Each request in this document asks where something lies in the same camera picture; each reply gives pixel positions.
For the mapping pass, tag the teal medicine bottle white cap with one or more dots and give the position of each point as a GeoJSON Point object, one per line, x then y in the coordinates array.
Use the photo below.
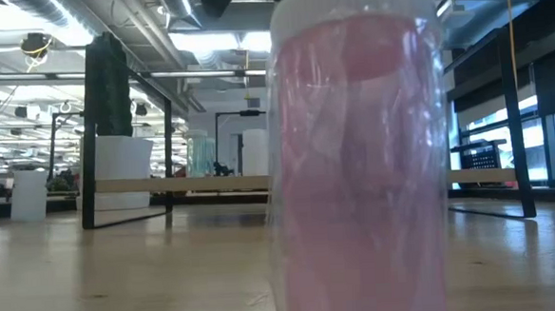
{"type": "Point", "coordinates": [196, 155]}
{"type": "Point", "coordinates": [211, 159]}

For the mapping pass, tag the pink medicine bottle white cap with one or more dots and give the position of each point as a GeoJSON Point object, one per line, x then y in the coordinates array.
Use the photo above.
{"type": "Point", "coordinates": [359, 170]}

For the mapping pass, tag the long linear ceiling lamp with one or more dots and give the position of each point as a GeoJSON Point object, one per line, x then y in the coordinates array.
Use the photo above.
{"type": "Point", "coordinates": [197, 74]}

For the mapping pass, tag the green cactus plant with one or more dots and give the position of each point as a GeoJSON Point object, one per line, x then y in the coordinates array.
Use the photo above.
{"type": "Point", "coordinates": [114, 88]}

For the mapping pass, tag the green background plant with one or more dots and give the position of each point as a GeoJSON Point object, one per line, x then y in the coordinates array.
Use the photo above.
{"type": "Point", "coordinates": [62, 182]}

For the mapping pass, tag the black perforated cart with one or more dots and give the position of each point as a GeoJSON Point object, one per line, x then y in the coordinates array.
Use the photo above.
{"type": "Point", "coordinates": [480, 160]}

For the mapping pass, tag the silver ceiling duct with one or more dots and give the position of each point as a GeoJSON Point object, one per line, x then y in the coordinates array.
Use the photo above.
{"type": "Point", "coordinates": [179, 6]}

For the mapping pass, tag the black frame wooden shelf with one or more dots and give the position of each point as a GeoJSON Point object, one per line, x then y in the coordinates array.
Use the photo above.
{"type": "Point", "coordinates": [188, 184]}

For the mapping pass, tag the black background gantry frame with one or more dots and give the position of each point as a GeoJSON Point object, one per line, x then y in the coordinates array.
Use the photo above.
{"type": "Point", "coordinates": [54, 148]}

